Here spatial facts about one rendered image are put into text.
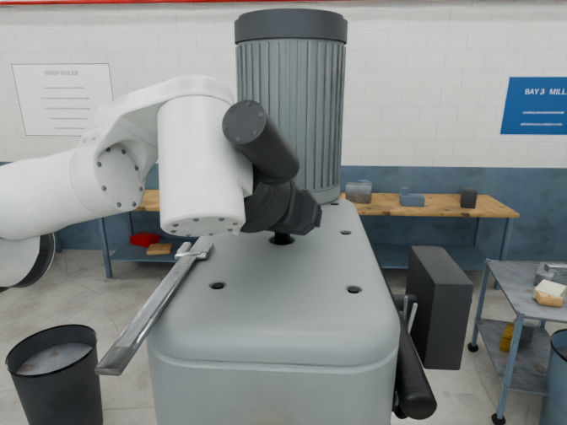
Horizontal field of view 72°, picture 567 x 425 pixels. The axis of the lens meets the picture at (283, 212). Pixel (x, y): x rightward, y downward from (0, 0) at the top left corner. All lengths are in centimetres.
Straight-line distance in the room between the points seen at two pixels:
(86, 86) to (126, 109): 505
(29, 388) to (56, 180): 237
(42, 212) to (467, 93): 485
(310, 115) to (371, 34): 414
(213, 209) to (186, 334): 14
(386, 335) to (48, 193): 32
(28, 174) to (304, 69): 43
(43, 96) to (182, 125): 540
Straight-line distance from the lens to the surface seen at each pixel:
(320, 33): 67
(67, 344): 301
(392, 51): 481
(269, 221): 40
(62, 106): 557
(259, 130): 28
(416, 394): 44
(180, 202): 28
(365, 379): 39
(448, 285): 85
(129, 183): 38
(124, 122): 35
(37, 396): 273
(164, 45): 501
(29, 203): 39
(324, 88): 68
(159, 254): 480
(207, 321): 37
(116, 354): 34
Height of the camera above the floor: 209
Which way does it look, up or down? 18 degrees down
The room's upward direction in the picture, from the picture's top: straight up
